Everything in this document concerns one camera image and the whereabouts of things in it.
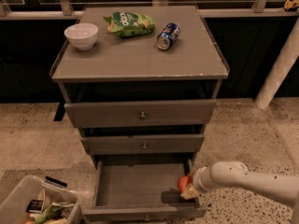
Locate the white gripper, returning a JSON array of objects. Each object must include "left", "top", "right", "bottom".
[{"left": 180, "top": 167, "right": 213, "bottom": 200}]

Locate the red apple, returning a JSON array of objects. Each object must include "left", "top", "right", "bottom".
[{"left": 178, "top": 175, "right": 192, "bottom": 193}]

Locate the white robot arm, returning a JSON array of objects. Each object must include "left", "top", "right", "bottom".
[{"left": 184, "top": 17, "right": 298, "bottom": 224}]

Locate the grey open bottom drawer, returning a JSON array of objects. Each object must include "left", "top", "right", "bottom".
[{"left": 84, "top": 154, "right": 206, "bottom": 223}]

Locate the grey top drawer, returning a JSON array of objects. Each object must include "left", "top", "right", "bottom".
[{"left": 64, "top": 99, "right": 216, "bottom": 128}]

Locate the grey middle drawer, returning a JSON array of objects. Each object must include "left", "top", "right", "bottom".
[{"left": 81, "top": 134, "right": 204, "bottom": 155}]

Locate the grey drawer cabinet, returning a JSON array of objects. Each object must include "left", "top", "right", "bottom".
[{"left": 50, "top": 5, "right": 231, "bottom": 161}]

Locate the green snack packet in bin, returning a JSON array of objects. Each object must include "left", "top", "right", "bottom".
[{"left": 34, "top": 203, "right": 75, "bottom": 224}]

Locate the blue soda can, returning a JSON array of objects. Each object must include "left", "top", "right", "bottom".
[{"left": 157, "top": 23, "right": 180, "bottom": 50}]

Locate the black packet in bin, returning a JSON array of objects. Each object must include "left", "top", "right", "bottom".
[{"left": 26, "top": 200, "right": 44, "bottom": 213}]

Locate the green chip bag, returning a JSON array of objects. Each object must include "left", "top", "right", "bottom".
[{"left": 104, "top": 11, "right": 155, "bottom": 38}]

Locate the clear plastic storage bin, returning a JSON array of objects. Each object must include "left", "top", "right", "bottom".
[{"left": 0, "top": 175, "right": 82, "bottom": 224}]

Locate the white ceramic bowl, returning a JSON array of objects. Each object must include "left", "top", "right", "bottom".
[{"left": 64, "top": 23, "right": 98, "bottom": 50}]

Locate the metal railing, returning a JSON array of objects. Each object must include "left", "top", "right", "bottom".
[{"left": 0, "top": 0, "right": 299, "bottom": 21}]

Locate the yellow object on ledge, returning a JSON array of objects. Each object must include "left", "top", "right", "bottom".
[{"left": 284, "top": 0, "right": 299, "bottom": 11}]

